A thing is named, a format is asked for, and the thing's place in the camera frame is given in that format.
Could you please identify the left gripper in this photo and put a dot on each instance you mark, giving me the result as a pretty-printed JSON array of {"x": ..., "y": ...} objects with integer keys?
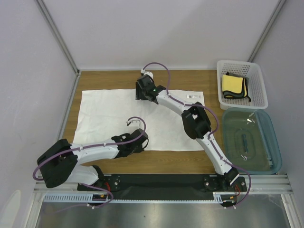
[{"x": 138, "y": 150}]

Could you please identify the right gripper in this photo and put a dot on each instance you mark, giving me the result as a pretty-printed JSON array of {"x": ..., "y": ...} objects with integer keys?
[{"x": 138, "y": 91}]

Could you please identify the white towel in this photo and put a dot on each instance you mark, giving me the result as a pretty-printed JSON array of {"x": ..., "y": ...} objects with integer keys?
[{"x": 103, "y": 114}]

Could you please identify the dark grey towel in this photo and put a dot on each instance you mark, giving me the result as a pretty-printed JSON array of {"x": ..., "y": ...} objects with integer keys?
[{"x": 235, "y": 87}]

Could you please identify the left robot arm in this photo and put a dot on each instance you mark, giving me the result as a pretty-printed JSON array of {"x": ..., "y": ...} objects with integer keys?
[{"x": 63, "y": 162}]

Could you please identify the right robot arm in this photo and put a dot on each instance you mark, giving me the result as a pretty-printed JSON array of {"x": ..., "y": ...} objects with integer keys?
[{"x": 195, "y": 122}]

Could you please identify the white perforated plastic basket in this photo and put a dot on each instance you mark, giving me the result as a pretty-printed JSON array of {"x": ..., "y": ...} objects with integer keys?
[{"x": 256, "y": 86}]

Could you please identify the clear teal plastic bin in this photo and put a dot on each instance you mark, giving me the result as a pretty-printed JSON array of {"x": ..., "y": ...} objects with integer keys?
[{"x": 250, "y": 141}]

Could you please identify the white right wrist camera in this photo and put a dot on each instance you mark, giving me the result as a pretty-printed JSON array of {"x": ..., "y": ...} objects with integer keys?
[{"x": 144, "y": 72}]

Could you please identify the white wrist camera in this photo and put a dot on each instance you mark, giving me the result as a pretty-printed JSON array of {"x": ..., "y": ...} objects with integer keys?
[
  {"x": 144, "y": 72},
  {"x": 133, "y": 123}
]

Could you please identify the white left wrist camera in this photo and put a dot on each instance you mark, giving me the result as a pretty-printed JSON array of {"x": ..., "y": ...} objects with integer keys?
[{"x": 133, "y": 123}]

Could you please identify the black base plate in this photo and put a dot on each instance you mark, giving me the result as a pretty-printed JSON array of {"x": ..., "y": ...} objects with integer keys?
[{"x": 168, "y": 186}]

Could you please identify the grey slotted cable duct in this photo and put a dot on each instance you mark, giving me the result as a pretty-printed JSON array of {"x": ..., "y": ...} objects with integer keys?
[{"x": 95, "y": 198}]

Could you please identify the left aluminium corner post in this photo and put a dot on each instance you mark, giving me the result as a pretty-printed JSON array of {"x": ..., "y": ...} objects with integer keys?
[{"x": 56, "y": 33}]

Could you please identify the aluminium corner post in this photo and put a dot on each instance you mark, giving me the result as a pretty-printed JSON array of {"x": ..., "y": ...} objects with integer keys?
[
  {"x": 56, "y": 33},
  {"x": 270, "y": 23}
]

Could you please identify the aluminium frame rail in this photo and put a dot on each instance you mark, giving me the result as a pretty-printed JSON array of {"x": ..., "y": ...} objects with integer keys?
[{"x": 260, "y": 184}]

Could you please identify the right aluminium corner post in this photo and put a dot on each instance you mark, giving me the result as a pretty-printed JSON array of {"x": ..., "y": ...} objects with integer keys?
[{"x": 270, "y": 23}]

